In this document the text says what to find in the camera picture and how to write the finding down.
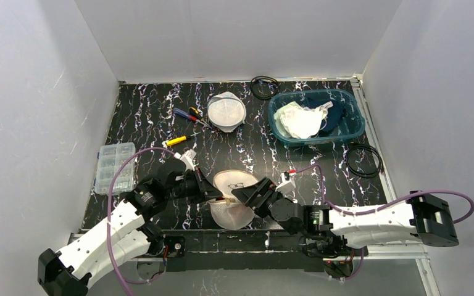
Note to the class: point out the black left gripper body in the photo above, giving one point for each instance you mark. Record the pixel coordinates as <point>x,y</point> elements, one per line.
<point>200,183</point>

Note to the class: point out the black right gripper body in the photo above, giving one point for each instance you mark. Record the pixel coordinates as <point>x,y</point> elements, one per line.
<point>263,194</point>

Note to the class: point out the white mesh bag tan trim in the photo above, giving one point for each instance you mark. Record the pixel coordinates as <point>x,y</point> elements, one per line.
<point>228,212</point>

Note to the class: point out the white mesh bag blue trim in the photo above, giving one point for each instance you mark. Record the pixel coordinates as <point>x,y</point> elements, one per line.
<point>226,111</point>

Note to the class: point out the white bra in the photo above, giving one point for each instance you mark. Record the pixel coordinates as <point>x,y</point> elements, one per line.
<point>298,122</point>

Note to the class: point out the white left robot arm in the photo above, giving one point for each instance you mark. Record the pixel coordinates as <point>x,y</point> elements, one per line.
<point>127,233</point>

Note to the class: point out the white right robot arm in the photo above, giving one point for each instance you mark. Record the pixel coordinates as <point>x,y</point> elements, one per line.
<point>330,231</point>

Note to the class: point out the dark blue bra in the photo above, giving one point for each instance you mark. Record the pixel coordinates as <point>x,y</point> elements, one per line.
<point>335,113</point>

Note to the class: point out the clear plastic screw box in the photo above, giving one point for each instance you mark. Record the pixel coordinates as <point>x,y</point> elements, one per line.
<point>110,159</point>

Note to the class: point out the teal plastic bin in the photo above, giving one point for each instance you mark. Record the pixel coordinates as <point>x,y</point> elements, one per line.
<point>352,124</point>

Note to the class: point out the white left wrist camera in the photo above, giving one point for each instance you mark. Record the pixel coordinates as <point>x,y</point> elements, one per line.
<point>187,158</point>

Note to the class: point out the yellow handled screwdriver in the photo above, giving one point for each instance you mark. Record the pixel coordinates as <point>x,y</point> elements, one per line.
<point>175,141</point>

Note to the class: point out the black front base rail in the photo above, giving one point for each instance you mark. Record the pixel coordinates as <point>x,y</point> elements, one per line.
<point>193,250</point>

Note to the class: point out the blue handled screwdriver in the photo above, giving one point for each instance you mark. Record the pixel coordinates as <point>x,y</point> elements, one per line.
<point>184,114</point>

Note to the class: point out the black orange handled screwdriver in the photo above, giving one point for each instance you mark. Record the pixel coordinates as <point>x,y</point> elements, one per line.
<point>197,115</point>

